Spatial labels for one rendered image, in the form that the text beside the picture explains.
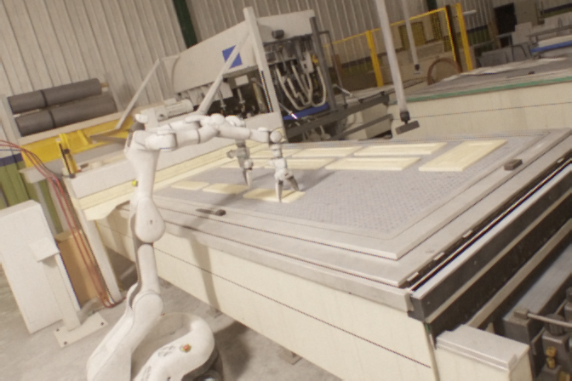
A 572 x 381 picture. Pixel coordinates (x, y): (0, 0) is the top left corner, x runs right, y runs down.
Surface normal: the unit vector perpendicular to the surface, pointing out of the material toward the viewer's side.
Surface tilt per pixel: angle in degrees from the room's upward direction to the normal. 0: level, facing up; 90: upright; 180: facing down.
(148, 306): 90
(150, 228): 90
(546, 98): 90
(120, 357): 90
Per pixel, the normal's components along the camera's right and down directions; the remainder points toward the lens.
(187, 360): 0.49, 0.03
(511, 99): -0.76, 0.31
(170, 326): 0.40, -0.25
